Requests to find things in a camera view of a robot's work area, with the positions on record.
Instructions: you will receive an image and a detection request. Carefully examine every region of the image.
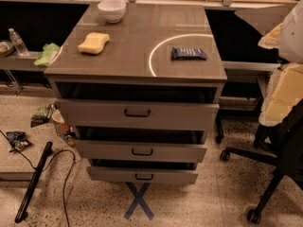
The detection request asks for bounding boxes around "grey drawer cabinet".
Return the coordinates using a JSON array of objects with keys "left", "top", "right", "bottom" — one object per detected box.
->
[{"left": 45, "top": 4, "right": 226, "bottom": 171}]

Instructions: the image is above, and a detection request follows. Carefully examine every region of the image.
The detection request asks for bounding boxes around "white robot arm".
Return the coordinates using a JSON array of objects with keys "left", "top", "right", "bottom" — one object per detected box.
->
[{"left": 258, "top": 0, "right": 303, "bottom": 127}]

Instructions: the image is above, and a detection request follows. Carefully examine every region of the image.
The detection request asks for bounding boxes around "blue snack bag on floor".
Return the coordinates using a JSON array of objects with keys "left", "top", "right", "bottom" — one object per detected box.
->
[{"left": 6, "top": 131, "right": 31, "bottom": 152}]

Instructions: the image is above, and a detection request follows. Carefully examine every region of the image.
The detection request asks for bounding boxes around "yellow sponge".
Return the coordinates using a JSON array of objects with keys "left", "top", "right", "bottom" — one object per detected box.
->
[{"left": 78, "top": 32, "right": 110, "bottom": 55}]

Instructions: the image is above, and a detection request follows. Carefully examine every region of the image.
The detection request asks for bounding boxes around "top grey drawer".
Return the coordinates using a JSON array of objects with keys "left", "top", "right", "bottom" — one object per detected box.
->
[{"left": 56, "top": 98, "right": 219, "bottom": 131}]

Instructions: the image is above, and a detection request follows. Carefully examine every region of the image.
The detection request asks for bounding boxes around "small bowl on shelf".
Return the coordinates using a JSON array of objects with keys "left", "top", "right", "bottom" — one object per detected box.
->
[{"left": 0, "top": 41, "right": 14, "bottom": 58}]

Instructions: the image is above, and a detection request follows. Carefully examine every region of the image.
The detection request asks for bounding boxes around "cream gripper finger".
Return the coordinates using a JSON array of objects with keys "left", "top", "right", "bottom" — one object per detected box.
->
[
  {"left": 258, "top": 24, "right": 282, "bottom": 49},
  {"left": 258, "top": 62, "right": 303, "bottom": 127}
]

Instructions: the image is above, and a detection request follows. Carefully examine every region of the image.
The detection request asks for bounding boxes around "black bar on floor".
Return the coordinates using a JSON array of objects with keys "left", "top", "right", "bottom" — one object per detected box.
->
[{"left": 14, "top": 142, "right": 53, "bottom": 223}]

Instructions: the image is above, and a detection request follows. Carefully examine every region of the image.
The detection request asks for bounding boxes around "white bowl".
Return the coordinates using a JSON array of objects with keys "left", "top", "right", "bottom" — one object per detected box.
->
[{"left": 98, "top": 0, "right": 126, "bottom": 23}]

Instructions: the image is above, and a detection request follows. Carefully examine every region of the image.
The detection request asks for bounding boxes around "black office chair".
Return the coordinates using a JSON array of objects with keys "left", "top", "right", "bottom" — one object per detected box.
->
[{"left": 220, "top": 99, "right": 303, "bottom": 224}]

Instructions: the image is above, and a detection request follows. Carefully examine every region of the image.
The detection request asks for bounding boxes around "clear plastic water bottle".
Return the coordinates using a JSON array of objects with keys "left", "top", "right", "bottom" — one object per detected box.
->
[{"left": 9, "top": 28, "right": 28, "bottom": 56}]

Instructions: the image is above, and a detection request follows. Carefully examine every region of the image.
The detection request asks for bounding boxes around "green snack bag on floor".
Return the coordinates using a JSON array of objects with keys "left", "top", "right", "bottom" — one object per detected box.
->
[{"left": 30, "top": 104, "right": 52, "bottom": 128}]

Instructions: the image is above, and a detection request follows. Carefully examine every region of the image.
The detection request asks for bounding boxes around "middle grey drawer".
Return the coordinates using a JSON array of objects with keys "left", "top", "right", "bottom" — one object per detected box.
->
[{"left": 75, "top": 140, "right": 206, "bottom": 163}]

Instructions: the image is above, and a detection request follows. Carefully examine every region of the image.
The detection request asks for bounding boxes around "black cable on floor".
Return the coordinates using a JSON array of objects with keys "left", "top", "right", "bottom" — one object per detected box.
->
[{"left": 0, "top": 130, "right": 77, "bottom": 227}]

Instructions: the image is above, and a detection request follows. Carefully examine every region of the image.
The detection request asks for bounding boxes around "grey drawer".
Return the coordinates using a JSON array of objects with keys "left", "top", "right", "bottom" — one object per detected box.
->
[
  {"left": 75, "top": 140, "right": 206, "bottom": 163},
  {"left": 56, "top": 98, "right": 219, "bottom": 131},
  {"left": 87, "top": 166, "right": 198, "bottom": 184}
]

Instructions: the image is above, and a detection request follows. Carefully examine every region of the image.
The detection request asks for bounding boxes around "bottom grey drawer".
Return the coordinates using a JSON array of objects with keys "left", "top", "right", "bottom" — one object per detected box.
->
[{"left": 87, "top": 166, "right": 198, "bottom": 184}]

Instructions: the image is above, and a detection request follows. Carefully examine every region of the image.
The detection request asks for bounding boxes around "blue rxbar blueberry wrapper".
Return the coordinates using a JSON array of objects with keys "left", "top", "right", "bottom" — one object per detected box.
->
[{"left": 171, "top": 47, "right": 207, "bottom": 61}]

